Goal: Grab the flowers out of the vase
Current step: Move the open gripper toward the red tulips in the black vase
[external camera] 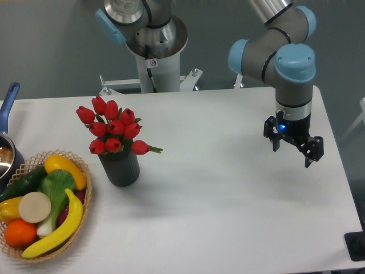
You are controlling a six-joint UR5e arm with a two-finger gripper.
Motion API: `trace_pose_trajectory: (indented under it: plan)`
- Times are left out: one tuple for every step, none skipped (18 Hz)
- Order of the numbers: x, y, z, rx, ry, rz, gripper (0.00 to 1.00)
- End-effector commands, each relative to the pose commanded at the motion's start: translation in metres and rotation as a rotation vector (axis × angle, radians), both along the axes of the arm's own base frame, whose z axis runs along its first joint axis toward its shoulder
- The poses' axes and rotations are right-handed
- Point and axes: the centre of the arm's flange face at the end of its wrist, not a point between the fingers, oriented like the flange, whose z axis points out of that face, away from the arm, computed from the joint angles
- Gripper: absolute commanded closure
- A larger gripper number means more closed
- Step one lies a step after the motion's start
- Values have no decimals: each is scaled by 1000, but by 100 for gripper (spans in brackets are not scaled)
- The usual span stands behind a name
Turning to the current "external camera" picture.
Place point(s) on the green bok choy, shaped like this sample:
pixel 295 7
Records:
pixel 53 186

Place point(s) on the black device at table edge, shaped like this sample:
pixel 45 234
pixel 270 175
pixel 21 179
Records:
pixel 355 245

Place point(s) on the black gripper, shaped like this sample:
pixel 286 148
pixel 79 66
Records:
pixel 293 127

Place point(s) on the yellow bell pepper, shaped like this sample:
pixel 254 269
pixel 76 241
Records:
pixel 9 209

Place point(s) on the yellow banana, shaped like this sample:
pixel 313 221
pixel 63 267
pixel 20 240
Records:
pixel 62 233

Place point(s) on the woven wicker basket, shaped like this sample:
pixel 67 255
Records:
pixel 86 185

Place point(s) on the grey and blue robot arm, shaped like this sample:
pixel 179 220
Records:
pixel 279 58

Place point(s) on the red tulip bouquet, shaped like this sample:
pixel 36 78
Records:
pixel 114 128

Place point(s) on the beige round disc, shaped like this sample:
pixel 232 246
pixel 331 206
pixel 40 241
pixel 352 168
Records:
pixel 34 207

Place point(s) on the white frame at right edge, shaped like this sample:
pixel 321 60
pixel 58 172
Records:
pixel 359 120

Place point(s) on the dark red vegetable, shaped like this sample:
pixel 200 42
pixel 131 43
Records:
pixel 62 216

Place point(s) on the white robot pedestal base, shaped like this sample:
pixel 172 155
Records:
pixel 155 76

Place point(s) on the dark grey ribbed vase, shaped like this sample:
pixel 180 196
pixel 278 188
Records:
pixel 122 168

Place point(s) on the orange fruit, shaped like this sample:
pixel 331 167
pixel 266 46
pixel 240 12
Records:
pixel 20 233

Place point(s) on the blue handled saucepan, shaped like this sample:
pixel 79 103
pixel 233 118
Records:
pixel 11 158

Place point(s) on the green cucumber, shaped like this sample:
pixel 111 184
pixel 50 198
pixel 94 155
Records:
pixel 26 184

